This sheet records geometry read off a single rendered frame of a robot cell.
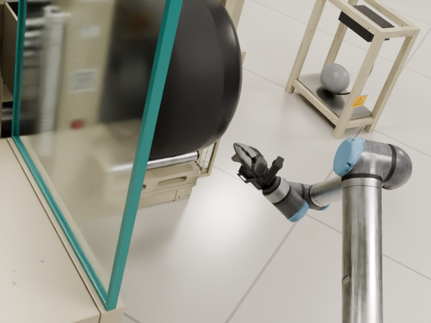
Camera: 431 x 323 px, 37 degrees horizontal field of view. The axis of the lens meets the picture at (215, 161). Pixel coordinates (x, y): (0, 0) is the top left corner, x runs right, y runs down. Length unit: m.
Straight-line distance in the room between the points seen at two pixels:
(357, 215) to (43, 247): 0.88
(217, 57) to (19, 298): 0.98
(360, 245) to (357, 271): 0.07
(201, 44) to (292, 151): 2.26
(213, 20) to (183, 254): 1.51
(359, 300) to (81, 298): 0.81
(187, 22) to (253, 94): 2.66
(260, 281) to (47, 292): 2.01
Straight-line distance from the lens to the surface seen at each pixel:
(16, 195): 1.44
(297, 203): 2.27
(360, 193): 1.83
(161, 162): 2.18
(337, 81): 4.46
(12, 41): 2.32
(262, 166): 2.20
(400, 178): 1.95
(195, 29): 1.91
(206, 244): 3.26
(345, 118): 4.28
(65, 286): 1.28
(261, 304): 3.08
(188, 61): 1.87
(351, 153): 1.84
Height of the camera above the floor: 2.24
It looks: 36 degrees down
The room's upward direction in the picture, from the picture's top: 17 degrees clockwise
